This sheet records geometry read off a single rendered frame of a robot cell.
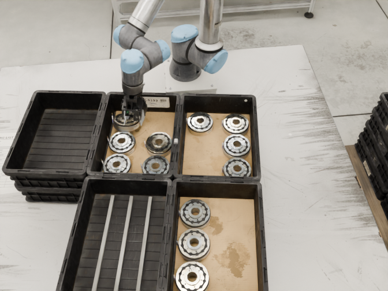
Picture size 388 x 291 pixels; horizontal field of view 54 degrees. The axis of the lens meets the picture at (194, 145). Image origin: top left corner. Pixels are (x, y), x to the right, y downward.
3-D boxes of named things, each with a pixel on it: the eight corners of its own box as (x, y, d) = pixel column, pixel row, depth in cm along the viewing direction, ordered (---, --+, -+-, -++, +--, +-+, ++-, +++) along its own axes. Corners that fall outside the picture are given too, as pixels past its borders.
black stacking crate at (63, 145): (44, 109, 165) (35, 90, 155) (112, 111, 163) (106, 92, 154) (14, 189, 141) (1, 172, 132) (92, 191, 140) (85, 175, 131)
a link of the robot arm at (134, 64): (150, 55, 124) (130, 66, 120) (149, 79, 133) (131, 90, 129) (134, 43, 127) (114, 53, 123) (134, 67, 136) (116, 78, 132)
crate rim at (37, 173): (36, 93, 157) (34, 89, 155) (108, 95, 156) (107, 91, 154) (2, 175, 133) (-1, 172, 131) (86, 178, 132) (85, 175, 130)
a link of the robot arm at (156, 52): (150, 30, 136) (126, 43, 130) (172, 43, 131) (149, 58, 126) (151, 48, 142) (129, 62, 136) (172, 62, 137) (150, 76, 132)
